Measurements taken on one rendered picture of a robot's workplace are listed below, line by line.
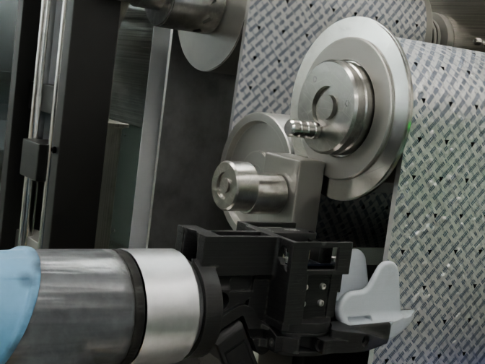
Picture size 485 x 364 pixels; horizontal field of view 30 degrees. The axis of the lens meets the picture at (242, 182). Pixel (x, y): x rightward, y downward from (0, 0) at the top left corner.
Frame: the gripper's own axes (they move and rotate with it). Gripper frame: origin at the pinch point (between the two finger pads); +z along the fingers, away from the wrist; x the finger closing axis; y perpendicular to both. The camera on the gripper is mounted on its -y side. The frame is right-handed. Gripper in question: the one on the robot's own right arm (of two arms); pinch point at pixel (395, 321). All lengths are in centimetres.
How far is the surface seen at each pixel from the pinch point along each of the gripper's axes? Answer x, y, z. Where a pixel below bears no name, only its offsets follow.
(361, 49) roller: 4.7, 20.8, -3.4
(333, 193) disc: 5.9, 9.1, -3.1
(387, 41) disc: 2.1, 21.5, -3.1
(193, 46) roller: 33.4, 19.9, -1.9
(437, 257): -0.2, 5.2, 3.3
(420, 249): -0.2, 5.9, 1.3
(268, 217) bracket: 10.2, 6.1, -6.1
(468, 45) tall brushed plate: 25.3, 24.3, 30.2
